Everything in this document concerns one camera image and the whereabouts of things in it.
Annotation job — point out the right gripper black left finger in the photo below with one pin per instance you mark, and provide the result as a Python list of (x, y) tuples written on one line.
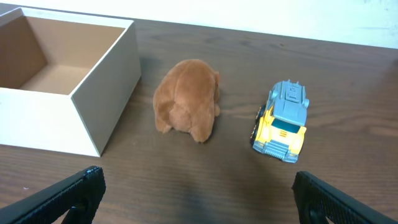
[(77, 198)]

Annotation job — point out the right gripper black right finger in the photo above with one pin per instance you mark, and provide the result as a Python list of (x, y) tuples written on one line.
[(320, 203)]

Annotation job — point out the yellow grey toy truck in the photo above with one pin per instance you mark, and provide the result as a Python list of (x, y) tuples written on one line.
[(279, 129)]

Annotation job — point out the brown plush toy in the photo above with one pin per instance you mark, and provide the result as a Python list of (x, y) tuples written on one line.
[(187, 99)]

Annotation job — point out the white cardboard box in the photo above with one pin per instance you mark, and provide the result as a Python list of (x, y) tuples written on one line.
[(65, 79)]

